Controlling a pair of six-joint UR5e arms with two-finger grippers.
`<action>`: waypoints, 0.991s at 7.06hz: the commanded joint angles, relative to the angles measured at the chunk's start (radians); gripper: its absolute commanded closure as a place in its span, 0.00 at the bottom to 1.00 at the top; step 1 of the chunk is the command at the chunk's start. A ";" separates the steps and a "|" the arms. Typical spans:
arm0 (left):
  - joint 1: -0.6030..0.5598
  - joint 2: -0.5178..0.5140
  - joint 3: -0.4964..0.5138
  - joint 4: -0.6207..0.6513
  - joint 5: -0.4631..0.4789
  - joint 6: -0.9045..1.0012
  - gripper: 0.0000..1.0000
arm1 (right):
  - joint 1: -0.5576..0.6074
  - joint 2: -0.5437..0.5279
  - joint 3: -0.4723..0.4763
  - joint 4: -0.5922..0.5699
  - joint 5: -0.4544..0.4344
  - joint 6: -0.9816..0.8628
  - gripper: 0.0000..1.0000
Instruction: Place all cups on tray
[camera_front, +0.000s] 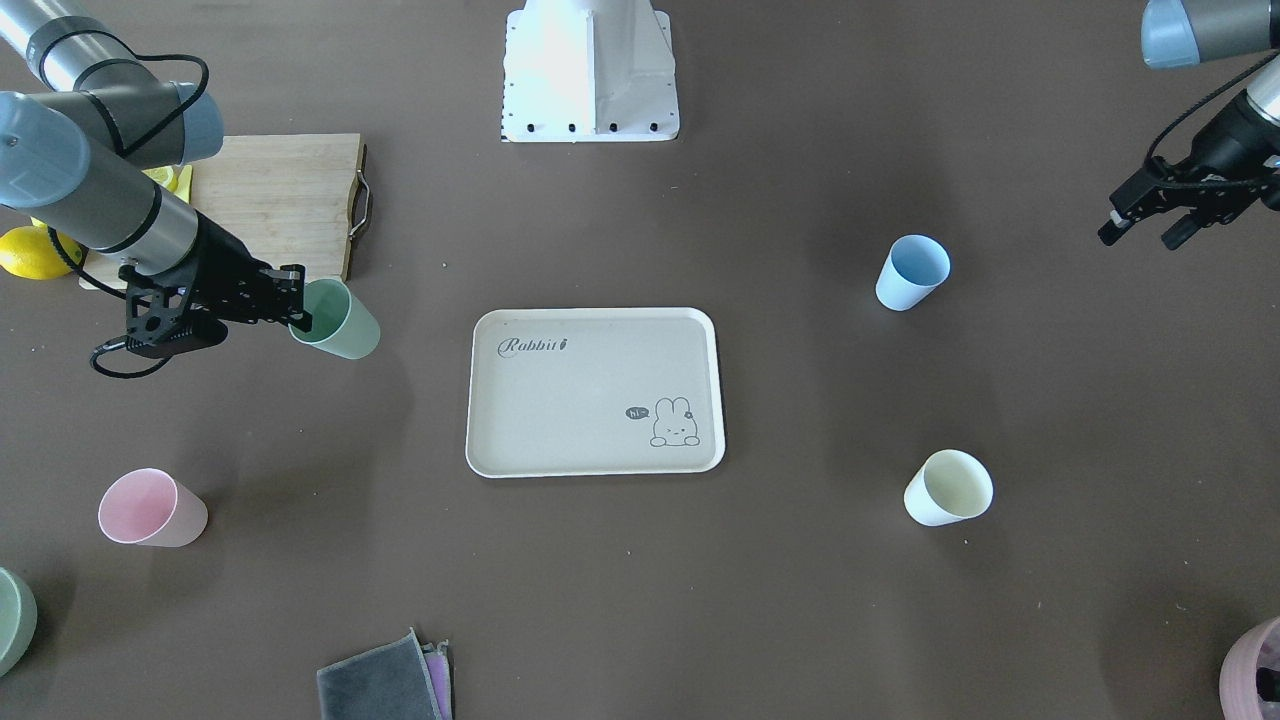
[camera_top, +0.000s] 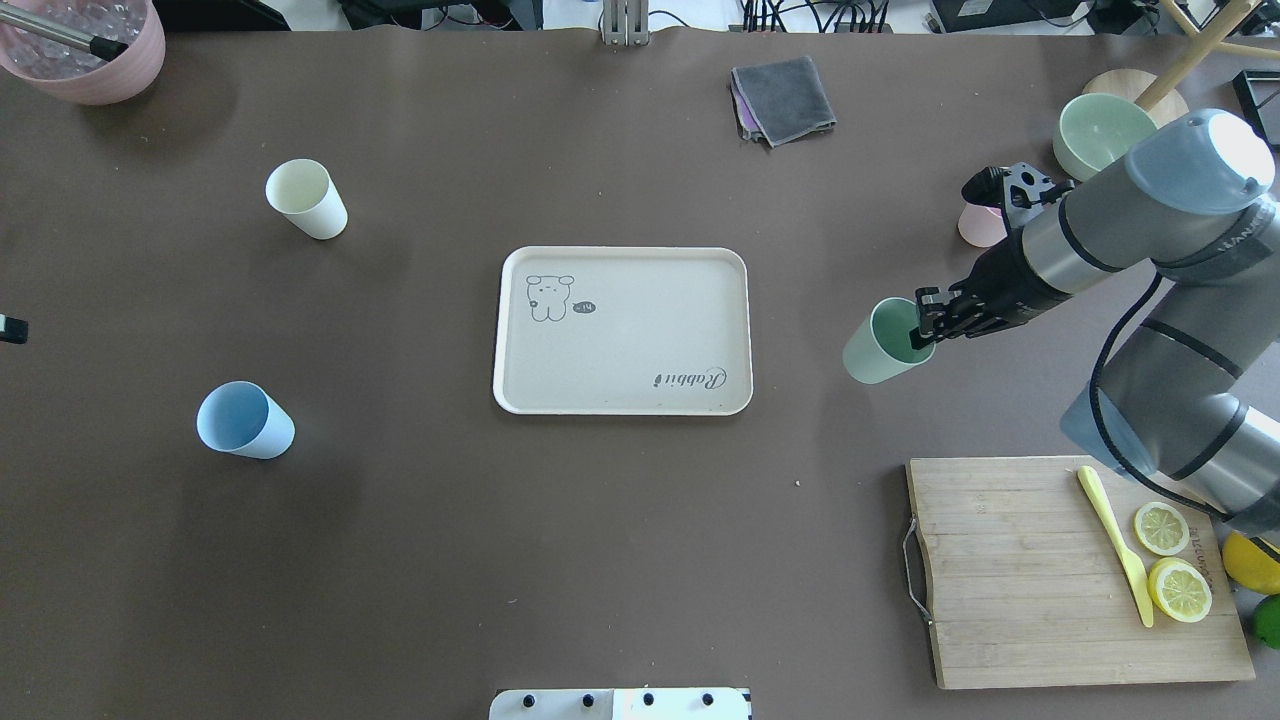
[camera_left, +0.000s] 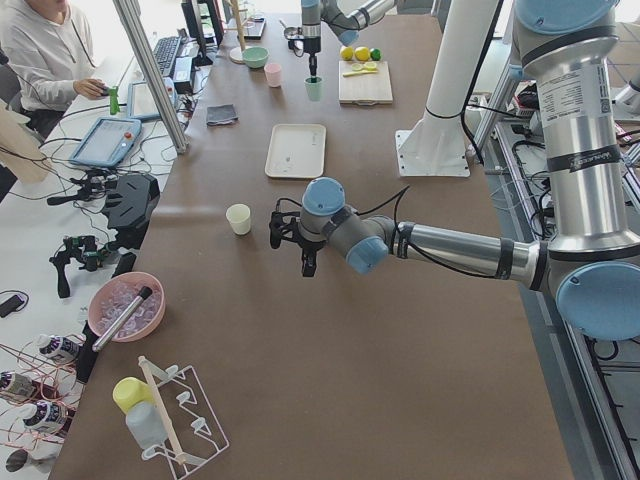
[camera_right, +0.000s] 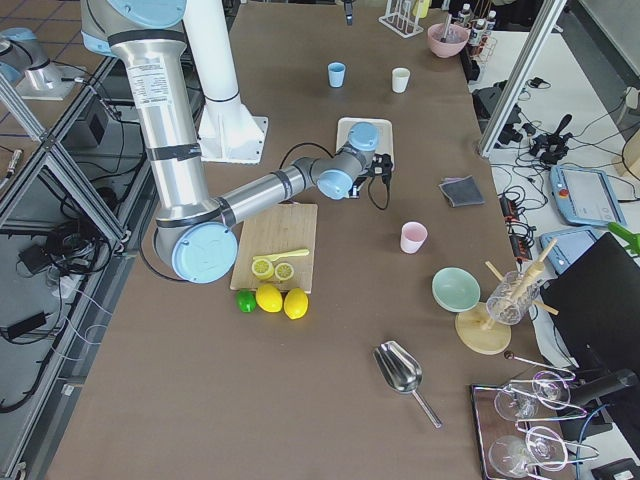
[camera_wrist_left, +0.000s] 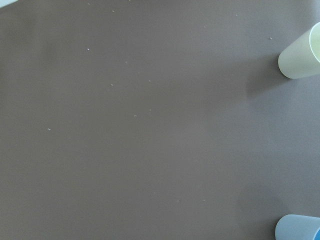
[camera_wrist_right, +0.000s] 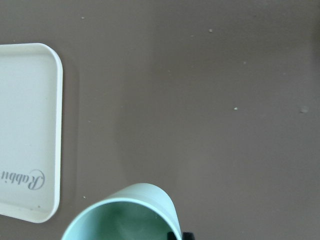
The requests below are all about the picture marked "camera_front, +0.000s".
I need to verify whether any cream rabbit tray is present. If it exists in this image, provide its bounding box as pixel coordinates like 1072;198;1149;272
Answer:
465;307;726;479

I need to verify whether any grey cloth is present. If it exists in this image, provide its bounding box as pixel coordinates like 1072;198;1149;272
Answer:
316;630;454;719

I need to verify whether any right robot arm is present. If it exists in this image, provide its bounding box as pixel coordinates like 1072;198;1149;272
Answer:
3;1;312;361

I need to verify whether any green cup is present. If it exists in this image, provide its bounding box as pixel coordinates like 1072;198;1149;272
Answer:
289;278;381;360

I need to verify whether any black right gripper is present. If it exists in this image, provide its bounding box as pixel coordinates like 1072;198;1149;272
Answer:
122;215;314;359

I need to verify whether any blue cup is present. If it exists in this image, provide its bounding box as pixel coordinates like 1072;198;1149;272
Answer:
876;234;952;311

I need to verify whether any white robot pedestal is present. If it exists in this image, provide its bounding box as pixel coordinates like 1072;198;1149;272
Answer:
500;1;681;143

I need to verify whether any wooden cutting board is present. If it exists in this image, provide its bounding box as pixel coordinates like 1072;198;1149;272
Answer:
79;133;374;291

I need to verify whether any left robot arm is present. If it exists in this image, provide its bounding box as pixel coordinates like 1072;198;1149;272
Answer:
1098;1;1279;250

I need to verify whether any pink bowl with ice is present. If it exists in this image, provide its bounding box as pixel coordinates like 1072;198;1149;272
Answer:
1219;618;1279;719

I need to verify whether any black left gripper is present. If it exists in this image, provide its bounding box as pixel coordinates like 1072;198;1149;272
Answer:
1097;92;1277;251

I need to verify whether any green bowl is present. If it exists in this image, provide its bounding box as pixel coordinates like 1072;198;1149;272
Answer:
1;568;38;676

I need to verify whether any lemon slice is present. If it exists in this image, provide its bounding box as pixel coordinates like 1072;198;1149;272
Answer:
143;165;195;202

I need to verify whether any pink cup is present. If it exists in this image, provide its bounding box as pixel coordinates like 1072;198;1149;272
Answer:
97;468;209;548

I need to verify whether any cream cup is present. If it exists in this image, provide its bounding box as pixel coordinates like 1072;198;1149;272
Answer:
902;448;995;527

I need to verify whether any yellow lemon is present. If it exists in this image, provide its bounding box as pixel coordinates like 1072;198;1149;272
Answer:
1;224;70;281

